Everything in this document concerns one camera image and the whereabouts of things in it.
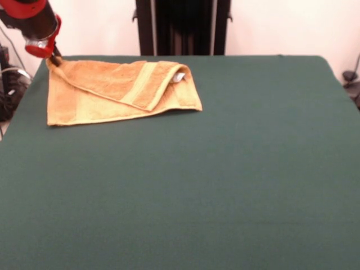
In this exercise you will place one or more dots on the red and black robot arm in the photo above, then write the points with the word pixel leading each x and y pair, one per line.
pixel 33 25

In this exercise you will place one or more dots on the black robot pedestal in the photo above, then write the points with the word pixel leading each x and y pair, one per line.
pixel 182 28

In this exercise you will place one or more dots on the dark green table cloth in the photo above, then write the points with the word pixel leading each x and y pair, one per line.
pixel 168 182

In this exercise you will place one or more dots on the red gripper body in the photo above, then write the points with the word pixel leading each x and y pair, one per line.
pixel 40 53

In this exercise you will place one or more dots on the orange terry towel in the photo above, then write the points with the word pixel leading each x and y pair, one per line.
pixel 98 81

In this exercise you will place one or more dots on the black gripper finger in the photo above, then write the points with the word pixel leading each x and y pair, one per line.
pixel 54 60
pixel 58 54

